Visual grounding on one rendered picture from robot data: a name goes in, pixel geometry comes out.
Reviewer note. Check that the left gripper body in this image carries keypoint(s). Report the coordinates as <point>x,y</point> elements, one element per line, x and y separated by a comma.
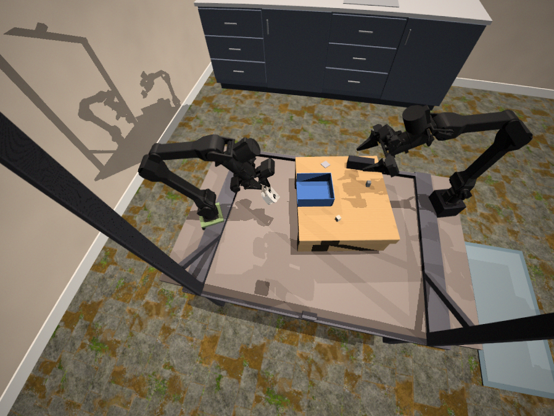
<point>248,172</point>

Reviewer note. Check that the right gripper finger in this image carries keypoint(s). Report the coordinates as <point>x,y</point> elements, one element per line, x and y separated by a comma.
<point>369,143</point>
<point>377,167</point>

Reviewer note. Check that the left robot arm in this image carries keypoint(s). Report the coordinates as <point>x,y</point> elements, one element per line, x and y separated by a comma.
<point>208,148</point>

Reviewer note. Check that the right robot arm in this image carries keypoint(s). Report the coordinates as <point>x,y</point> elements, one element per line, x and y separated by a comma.
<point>512,135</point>

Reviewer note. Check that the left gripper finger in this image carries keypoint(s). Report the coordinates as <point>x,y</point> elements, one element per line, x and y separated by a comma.
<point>264,181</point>
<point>253,184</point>

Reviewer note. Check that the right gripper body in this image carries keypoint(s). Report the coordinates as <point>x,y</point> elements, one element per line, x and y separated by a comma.
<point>390,162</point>

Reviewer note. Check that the blue open-top tray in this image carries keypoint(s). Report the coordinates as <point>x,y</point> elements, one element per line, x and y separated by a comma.
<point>314,189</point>

